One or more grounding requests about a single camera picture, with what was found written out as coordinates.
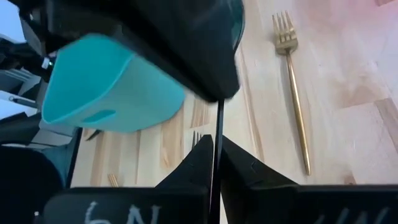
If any gold fork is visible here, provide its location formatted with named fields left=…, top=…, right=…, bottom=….
left=271, top=10, right=312, bottom=177
left=106, top=172, right=120, bottom=189

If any black round device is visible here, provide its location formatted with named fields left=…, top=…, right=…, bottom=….
left=0, top=144, right=66, bottom=224

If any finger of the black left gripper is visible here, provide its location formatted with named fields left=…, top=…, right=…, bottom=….
left=118, top=0, right=245, bottom=100
left=86, top=27, right=220, bottom=103

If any black aluminium table frame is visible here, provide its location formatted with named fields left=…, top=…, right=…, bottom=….
left=64, top=126, right=84, bottom=189

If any blue handled fork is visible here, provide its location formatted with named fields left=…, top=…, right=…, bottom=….
left=191, top=129, right=203, bottom=149
left=84, top=128, right=104, bottom=142

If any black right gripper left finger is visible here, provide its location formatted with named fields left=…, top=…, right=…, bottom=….
left=43, top=134, right=215, bottom=224

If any black fork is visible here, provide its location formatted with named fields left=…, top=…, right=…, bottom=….
left=208, top=98, right=225, bottom=224

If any teal plastic bin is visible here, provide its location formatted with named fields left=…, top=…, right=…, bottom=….
left=40, top=33, right=187, bottom=134

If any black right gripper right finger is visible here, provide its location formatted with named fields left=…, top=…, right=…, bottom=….
left=220, top=136, right=398, bottom=224

